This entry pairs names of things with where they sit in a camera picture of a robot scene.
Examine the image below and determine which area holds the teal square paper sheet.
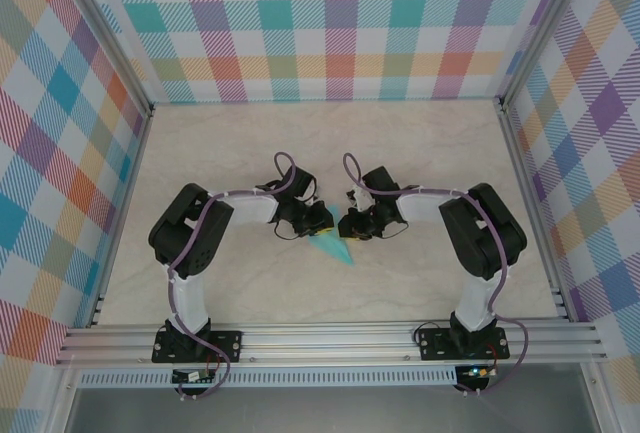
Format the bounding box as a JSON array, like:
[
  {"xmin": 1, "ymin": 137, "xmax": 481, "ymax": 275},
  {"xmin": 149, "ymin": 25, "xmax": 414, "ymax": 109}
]
[{"xmin": 306, "ymin": 204, "xmax": 357, "ymax": 268}]

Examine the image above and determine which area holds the grey metal panel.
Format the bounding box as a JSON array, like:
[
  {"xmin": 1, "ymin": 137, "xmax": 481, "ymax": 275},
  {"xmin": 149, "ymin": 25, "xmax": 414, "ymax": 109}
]
[{"xmin": 64, "ymin": 385, "xmax": 600, "ymax": 433}]

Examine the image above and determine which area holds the circuit board with green light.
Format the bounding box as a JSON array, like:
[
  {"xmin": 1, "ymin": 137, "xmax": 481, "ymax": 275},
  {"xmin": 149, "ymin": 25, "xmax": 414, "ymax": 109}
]
[{"xmin": 462, "ymin": 364, "xmax": 497, "ymax": 381}]

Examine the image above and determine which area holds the small black circuit board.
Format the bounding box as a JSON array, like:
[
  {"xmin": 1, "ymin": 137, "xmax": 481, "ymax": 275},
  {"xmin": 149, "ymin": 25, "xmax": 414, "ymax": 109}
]
[{"xmin": 171, "ymin": 368, "xmax": 216, "ymax": 385}]

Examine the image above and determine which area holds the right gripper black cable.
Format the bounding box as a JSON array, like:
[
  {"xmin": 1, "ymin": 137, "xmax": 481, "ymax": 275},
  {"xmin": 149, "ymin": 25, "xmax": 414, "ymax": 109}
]
[{"xmin": 377, "ymin": 217, "xmax": 410, "ymax": 242}]

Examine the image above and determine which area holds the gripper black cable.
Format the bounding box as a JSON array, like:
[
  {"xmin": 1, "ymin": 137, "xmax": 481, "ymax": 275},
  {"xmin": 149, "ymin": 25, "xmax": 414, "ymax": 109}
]
[
  {"xmin": 272, "ymin": 220, "xmax": 304, "ymax": 243},
  {"xmin": 377, "ymin": 217, "xmax": 410, "ymax": 242}
]

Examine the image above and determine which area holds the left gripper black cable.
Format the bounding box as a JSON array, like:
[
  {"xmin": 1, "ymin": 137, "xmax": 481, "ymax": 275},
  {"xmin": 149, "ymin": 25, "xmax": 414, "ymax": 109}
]
[{"xmin": 272, "ymin": 220, "xmax": 304, "ymax": 243}]

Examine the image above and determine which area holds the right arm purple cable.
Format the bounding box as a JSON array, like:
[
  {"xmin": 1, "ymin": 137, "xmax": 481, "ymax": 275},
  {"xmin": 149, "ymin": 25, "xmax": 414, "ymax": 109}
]
[{"xmin": 342, "ymin": 152, "xmax": 531, "ymax": 397}]

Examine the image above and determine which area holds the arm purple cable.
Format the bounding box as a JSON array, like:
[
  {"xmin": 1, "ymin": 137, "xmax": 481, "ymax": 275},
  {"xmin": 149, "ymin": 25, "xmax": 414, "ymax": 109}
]
[
  {"xmin": 342, "ymin": 152, "xmax": 531, "ymax": 397},
  {"xmin": 167, "ymin": 151, "xmax": 302, "ymax": 400}
]

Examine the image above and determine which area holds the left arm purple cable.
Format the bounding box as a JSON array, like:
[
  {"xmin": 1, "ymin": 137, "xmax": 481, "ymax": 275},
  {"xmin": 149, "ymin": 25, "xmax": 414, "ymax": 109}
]
[{"xmin": 167, "ymin": 151, "xmax": 302, "ymax": 400}]

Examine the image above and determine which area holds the long aluminium base rail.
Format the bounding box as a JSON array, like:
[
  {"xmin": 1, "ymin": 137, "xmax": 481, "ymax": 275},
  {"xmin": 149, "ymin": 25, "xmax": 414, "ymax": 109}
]
[{"xmin": 54, "ymin": 320, "xmax": 609, "ymax": 367}]

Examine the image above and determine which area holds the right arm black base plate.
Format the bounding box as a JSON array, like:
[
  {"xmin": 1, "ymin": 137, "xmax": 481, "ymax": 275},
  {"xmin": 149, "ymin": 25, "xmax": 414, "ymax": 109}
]
[{"xmin": 416, "ymin": 326, "xmax": 510, "ymax": 362}]

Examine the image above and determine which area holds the perforated grey cable tray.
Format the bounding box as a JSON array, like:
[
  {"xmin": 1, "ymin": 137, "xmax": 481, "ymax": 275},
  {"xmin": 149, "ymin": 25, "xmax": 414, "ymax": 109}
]
[{"xmin": 77, "ymin": 370, "xmax": 459, "ymax": 389}]

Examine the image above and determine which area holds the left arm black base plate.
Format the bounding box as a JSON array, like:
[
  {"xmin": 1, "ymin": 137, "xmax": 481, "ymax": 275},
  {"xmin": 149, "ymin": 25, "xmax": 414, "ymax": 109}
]
[{"xmin": 151, "ymin": 329, "xmax": 244, "ymax": 365}]

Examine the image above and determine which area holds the aluminium side rail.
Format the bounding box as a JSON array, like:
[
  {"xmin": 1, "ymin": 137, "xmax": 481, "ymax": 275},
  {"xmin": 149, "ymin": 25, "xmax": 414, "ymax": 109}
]
[
  {"xmin": 87, "ymin": 105, "xmax": 156, "ymax": 329},
  {"xmin": 497, "ymin": 99, "xmax": 574, "ymax": 325}
]

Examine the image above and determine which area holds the aluminium frame post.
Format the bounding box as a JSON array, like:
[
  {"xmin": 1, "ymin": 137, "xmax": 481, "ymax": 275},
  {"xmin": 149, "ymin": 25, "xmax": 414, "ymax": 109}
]
[
  {"xmin": 499, "ymin": 0, "xmax": 591, "ymax": 109},
  {"xmin": 52, "ymin": 0, "xmax": 156, "ymax": 117}
]

